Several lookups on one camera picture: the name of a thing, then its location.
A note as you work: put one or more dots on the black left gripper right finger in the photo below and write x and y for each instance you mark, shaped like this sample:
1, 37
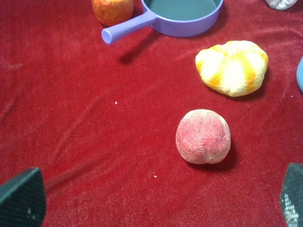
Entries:
291, 197

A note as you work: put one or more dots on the blue bowl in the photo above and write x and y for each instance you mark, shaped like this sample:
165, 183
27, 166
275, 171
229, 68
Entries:
299, 75

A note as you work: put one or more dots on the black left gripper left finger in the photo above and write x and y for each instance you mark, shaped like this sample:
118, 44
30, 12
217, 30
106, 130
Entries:
23, 200

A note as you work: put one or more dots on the red velvet tablecloth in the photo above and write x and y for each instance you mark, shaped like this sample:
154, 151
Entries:
100, 120

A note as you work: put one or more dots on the red yellow toy apple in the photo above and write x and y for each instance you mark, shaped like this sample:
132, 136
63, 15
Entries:
112, 12

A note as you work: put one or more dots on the purple toy pan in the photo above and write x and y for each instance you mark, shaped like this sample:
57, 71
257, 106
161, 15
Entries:
176, 18

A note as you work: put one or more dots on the peeled orange toy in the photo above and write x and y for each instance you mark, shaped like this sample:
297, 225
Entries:
236, 68

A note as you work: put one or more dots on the pink toy peach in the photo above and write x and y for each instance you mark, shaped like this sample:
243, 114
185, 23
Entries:
203, 137

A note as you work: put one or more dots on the rolled pink towel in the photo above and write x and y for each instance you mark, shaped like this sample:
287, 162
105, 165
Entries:
281, 4

